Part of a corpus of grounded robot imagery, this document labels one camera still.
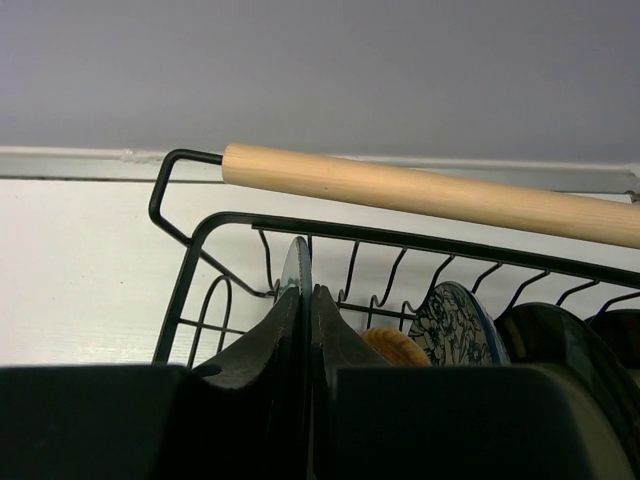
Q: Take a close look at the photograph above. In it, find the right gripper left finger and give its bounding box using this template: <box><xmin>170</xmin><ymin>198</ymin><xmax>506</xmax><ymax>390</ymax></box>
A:
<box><xmin>1</xmin><ymin>288</ymin><xmax>306</xmax><ymax>479</ymax></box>

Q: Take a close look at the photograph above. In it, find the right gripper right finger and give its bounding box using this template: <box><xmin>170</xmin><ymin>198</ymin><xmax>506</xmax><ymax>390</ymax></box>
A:
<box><xmin>310</xmin><ymin>286</ymin><xmax>633</xmax><ymax>479</ymax></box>

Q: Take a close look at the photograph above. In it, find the orange woven plate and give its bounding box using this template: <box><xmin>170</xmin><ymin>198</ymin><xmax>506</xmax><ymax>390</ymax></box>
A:
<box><xmin>361</xmin><ymin>327</ymin><xmax>431</xmax><ymax>367</ymax></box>

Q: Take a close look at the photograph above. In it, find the blue floral plate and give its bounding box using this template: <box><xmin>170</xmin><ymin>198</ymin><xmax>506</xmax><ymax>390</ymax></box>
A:
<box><xmin>408</xmin><ymin>281</ymin><xmax>510</xmax><ymax>367</ymax></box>

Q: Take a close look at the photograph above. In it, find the teal ceramic plate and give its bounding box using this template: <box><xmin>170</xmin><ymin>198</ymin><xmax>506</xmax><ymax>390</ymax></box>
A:
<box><xmin>276</xmin><ymin>236</ymin><xmax>314</xmax><ymax>300</ymax></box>

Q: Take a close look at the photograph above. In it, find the dark rimmed plate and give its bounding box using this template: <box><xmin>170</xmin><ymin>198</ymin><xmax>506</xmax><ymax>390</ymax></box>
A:
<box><xmin>587</xmin><ymin>309</ymin><xmax>639</xmax><ymax>355</ymax></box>
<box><xmin>495</xmin><ymin>302</ymin><xmax>639</xmax><ymax>457</ymax></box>

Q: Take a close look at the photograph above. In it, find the black wire dish rack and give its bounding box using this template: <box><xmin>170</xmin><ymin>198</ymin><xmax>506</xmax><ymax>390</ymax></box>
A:
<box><xmin>148</xmin><ymin>144</ymin><xmax>639</xmax><ymax>363</ymax></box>

